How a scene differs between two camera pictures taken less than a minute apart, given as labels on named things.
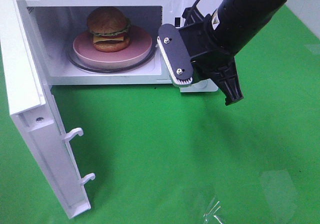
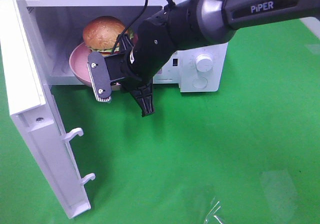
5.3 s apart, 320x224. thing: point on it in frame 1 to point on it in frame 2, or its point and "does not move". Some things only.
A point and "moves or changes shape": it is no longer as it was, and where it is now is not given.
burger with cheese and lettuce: x=110 y=27 moves or changes shape
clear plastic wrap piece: x=210 y=217 does not move
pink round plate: x=140 y=45 moves or changes shape
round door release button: x=202 y=84 does not move
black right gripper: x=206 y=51 to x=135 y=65
